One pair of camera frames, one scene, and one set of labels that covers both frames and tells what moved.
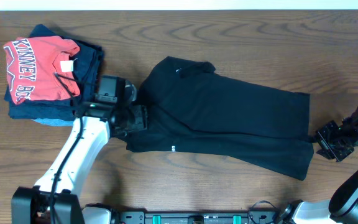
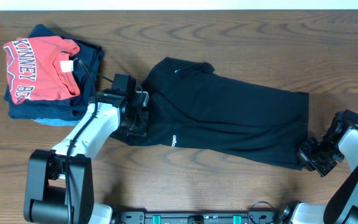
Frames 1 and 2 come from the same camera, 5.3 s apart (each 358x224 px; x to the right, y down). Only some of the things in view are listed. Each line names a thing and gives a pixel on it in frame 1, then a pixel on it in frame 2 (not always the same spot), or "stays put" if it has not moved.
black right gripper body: (339, 142) to (322, 156)
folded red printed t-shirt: (41, 68) stays put
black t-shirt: (192, 109) stays put
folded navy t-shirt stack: (87, 66) stays put
